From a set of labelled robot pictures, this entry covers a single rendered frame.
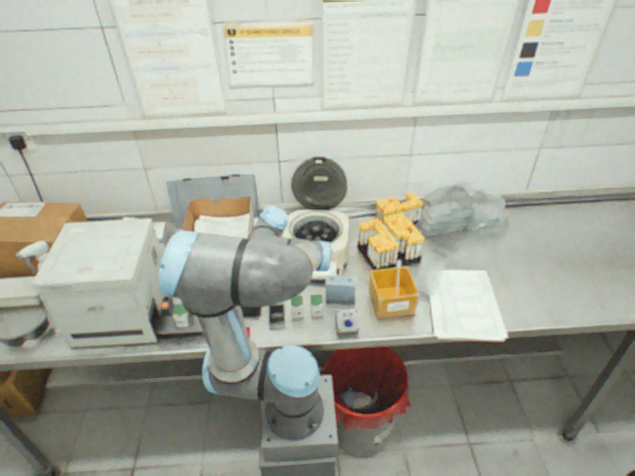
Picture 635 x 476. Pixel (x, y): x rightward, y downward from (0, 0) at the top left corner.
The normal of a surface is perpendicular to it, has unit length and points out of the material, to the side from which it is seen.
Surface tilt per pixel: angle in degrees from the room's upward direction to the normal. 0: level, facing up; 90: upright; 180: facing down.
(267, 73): 92
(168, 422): 0
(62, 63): 90
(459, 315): 0
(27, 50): 90
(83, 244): 0
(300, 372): 10
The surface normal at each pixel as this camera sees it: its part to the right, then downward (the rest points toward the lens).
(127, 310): 0.07, 0.65
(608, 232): -0.02, -0.76
